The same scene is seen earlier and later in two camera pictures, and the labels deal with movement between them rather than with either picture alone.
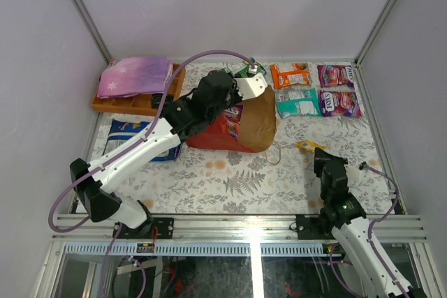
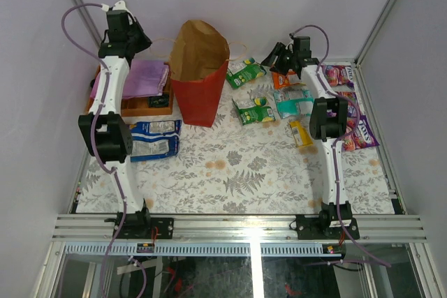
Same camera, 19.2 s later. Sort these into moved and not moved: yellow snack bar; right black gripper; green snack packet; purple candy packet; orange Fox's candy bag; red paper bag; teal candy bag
Moved: right black gripper; yellow snack bar; red paper bag
Not moved: purple candy packet; green snack packet; orange Fox's candy bag; teal candy bag
